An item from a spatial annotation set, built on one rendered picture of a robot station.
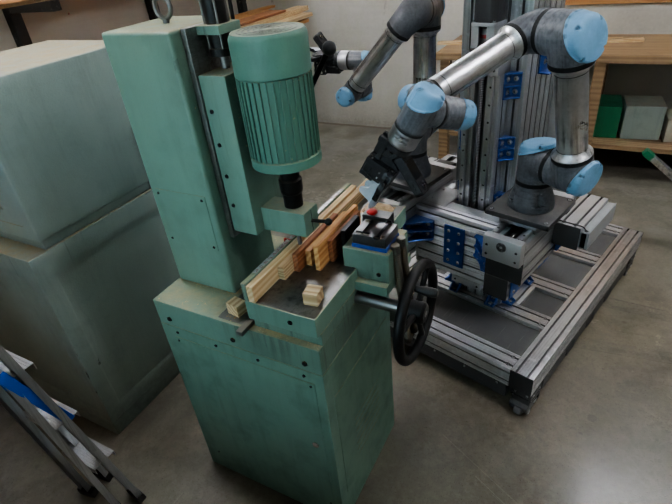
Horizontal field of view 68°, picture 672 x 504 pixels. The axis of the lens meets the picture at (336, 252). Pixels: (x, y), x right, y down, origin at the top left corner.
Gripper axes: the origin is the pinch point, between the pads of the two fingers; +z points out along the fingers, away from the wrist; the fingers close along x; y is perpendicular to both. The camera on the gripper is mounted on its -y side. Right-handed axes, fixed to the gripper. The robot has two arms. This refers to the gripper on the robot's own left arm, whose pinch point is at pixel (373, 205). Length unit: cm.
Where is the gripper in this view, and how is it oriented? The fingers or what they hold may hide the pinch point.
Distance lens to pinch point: 135.0
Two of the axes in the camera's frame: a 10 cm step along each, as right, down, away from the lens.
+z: -3.6, 6.3, 6.9
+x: -4.6, 5.2, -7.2
